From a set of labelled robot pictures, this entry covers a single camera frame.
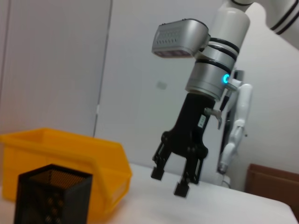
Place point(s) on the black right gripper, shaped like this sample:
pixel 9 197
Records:
pixel 189 130

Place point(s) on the white and silver right robot arm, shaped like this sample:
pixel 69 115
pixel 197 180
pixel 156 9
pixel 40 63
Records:
pixel 226 28

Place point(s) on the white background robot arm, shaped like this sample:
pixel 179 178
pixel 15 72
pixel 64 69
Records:
pixel 244 105

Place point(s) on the black mesh pen holder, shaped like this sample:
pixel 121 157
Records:
pixel 51 200

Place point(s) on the metal plug on right gripper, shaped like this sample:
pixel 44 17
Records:
pixel 216 113

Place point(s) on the brown cardboard box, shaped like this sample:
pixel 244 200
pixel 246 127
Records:
pixel 273 182

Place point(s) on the yellow plastic bin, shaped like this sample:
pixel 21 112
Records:
pixel 58 151

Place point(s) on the gray wall label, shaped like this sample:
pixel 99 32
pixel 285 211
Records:
pixel 161 85

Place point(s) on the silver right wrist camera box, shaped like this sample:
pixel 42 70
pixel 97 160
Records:
pixel 180 37

